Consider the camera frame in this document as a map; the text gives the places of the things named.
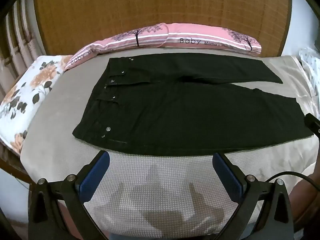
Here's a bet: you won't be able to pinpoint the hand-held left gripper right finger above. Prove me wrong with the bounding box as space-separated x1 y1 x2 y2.
212 152 293 240

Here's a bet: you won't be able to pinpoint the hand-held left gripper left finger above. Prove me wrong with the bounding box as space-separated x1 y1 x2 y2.
28 151 111 240

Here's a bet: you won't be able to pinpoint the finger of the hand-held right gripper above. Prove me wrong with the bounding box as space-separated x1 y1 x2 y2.
303 113 320 138

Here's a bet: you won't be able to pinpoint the black pants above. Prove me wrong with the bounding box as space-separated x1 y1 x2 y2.
72 54 313 157

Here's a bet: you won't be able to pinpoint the grey textured bed mat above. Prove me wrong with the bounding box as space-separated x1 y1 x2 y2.
21 46 318 233

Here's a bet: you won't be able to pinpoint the beige satin bed sheet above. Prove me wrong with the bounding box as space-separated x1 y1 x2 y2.
261 55 319 140

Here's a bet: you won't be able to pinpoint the white dotted cloth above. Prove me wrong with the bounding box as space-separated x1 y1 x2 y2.
298 47 320 94

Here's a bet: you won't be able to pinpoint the white floral pillow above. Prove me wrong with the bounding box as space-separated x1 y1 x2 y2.
0 54 73 155

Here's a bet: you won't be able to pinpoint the pink striped tree-print pillow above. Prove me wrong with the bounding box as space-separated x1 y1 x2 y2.
64 22 171 72
161 23 262 56

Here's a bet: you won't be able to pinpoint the beige curtain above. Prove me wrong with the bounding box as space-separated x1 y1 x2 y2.
0 0 38 93

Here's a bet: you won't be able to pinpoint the wooden headboard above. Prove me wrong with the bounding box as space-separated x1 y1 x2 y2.
33 0 293 58

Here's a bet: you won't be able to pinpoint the black cable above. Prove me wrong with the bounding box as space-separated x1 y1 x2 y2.
266 171 320 183

